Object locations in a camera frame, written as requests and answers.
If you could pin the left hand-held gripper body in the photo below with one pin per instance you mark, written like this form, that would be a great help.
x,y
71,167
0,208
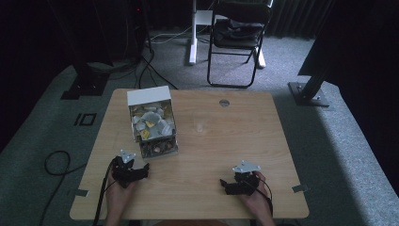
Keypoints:
x,y
123,172

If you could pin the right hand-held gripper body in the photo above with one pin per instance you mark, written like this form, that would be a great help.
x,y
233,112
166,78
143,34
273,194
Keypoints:
x,y
246,180

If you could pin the person's right hand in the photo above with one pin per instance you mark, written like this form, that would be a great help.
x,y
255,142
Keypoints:
x,y
258,197

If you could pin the person's left hand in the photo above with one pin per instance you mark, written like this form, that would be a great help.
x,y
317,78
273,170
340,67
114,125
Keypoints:
x,y
118,194

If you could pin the group of brown coffee capsules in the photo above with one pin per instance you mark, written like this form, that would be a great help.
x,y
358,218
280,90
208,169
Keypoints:
x,y
157,147

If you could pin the wooden table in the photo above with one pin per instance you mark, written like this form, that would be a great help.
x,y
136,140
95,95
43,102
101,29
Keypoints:
x,y
200,157

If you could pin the pile of tea bags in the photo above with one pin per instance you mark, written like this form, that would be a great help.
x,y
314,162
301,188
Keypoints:
x,y
152,124

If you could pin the grey tape strip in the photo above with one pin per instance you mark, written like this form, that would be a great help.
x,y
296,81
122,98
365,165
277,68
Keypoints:
x,y
81,192
300,188

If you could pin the clear plastic cup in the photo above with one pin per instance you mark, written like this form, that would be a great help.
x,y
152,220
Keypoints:
x,y
199,125

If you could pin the white drawer box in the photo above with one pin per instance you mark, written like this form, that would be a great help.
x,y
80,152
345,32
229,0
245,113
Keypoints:
x,y
147,94

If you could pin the round grey table grommet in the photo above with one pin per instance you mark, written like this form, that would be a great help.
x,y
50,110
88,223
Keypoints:
x,y
224,103

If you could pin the black stand base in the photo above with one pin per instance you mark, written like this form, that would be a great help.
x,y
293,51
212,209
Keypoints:
x,y
86,86

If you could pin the white desk foot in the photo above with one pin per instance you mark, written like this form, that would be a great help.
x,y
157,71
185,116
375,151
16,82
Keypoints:
x,y
260,59

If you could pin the black folding chair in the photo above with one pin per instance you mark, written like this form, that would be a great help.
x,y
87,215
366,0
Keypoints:
x,y
238,47

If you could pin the white desk leg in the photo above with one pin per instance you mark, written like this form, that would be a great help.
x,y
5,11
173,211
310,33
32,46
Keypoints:
x,y
194,37

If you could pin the dark cloth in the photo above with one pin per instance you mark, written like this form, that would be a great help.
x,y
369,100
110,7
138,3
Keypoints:
x,y
236,29

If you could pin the metal stand with base plate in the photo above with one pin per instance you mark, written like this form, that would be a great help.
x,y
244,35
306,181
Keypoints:
x,y
309,94

